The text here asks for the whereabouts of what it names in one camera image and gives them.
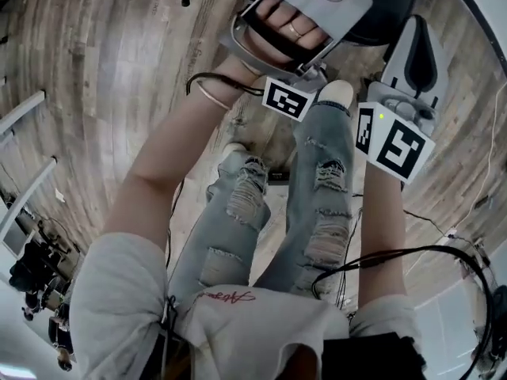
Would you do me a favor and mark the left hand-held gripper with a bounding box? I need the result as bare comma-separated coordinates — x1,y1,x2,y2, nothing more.
229,0,375,123

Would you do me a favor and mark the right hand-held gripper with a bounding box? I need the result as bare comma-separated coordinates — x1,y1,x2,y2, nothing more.
354,13,452,185

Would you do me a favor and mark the person's right forearm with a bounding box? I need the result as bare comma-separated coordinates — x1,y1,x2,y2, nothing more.
357,159,410,306

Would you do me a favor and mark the person's left forearm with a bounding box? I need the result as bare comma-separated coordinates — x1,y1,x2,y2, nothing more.
102,55,271,253

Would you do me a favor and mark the person's left hand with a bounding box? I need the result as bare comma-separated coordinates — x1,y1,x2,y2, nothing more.
237,0,330,73

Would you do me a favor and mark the person's right beige shoe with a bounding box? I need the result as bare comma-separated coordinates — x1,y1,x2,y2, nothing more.
318,79,355,109

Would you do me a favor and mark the person's beige shoe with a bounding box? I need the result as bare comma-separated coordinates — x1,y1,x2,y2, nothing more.
318,79,355,109
223,141,250,158

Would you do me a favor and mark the white round table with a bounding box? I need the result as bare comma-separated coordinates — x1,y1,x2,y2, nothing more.
442,0,507,65

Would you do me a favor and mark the person's right leg in jeans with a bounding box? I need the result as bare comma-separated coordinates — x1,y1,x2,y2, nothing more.
253,100,356,306

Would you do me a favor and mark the person's leg in jeans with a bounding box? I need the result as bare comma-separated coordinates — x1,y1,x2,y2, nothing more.
167,148,273,306
253,100,356,306

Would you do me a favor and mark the person's left beige shoe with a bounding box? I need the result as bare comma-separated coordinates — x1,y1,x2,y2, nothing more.
223,141,250,158

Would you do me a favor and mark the person's left leg in jeans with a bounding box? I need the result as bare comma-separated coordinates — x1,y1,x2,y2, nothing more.
167,148,273,306

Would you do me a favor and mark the person's white shirt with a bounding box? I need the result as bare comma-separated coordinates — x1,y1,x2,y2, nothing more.
68,230,425,380

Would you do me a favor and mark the pile of black equipment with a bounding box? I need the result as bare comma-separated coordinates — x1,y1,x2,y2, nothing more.
7,238,82,372

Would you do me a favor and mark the thin white cable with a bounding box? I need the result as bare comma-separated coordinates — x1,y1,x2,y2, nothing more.
454,88,507,231

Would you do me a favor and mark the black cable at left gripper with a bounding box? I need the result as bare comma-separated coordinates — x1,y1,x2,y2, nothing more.
185,71,265,96

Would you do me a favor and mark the thin metal bracelet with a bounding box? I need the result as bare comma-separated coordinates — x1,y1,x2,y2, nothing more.
196,78,233,111

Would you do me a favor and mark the thick black looped cable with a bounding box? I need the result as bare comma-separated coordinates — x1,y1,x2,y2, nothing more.
310,245,497,376

